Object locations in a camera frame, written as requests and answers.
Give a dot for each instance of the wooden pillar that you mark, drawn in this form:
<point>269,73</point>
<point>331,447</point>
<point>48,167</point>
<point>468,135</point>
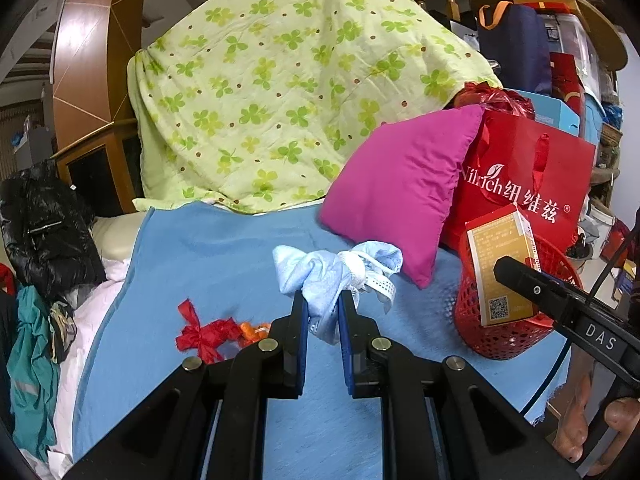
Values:
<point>95,50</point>

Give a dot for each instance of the beige sofa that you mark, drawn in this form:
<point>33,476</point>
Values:
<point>117,235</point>

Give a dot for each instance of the teal garment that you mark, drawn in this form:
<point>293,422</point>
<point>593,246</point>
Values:
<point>32,375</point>

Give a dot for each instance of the person's right hand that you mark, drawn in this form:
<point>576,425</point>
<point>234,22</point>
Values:
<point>570,420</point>

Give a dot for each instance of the grey cabinet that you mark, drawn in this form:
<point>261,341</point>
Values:
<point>35,145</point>

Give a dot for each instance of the round bamboo tray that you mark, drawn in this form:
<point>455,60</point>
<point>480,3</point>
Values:
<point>600,30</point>

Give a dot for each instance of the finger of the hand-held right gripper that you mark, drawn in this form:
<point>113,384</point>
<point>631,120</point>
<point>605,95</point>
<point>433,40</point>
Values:
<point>535,292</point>

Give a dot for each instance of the black puffer jacket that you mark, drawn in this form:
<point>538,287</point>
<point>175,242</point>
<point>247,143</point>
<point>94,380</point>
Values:
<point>50,230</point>

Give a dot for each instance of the red ribbon bow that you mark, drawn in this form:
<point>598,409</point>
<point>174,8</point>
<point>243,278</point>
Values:
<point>202,335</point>

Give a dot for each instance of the dark red knotted plastic bag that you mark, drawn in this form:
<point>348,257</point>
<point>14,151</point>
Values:
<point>495,100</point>

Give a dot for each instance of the magenta pillow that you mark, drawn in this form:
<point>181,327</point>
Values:
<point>400,185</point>

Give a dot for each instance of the blue plastic storage bin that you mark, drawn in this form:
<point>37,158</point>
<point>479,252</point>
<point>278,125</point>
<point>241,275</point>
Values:
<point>591,120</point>

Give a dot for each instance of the orange plastic wrapper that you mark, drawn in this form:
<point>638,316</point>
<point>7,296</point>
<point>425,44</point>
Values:
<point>254,334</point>

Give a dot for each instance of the red paper gift bag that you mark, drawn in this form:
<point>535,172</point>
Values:
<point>530,180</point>

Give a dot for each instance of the white plastic bucket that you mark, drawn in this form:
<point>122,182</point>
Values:
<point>602,222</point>

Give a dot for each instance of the green clover print quilt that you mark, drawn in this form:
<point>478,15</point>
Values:
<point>300,85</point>

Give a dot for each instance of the light blue cardboard box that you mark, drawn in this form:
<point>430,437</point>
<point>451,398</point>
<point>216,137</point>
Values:
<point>550,110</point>

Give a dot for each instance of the red patterned gift bag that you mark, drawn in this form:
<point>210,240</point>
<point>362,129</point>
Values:
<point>567,85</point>

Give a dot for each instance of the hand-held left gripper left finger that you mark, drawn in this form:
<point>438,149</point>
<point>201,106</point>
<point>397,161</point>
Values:
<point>299,350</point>

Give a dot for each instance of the blue towel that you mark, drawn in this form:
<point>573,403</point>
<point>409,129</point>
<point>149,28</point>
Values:
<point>210,270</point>

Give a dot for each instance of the red cardboard box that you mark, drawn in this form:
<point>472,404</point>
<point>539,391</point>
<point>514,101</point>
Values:
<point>495,265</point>

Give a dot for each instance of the red plastic mesh basket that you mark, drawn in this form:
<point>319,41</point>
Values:
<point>495,335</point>

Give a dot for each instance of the light blue knotted cloth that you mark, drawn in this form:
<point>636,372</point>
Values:
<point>325,272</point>

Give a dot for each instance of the camouflage cloth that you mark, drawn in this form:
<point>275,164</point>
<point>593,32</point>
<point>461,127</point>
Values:
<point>62,330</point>

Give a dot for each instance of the clear plastic storage box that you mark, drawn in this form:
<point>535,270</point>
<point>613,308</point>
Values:
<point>572,45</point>

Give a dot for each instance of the wooden cabinet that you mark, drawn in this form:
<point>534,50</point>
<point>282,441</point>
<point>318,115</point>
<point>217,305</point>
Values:
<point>90,170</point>

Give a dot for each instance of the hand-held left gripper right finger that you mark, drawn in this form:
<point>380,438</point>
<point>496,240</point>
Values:
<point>346,350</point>

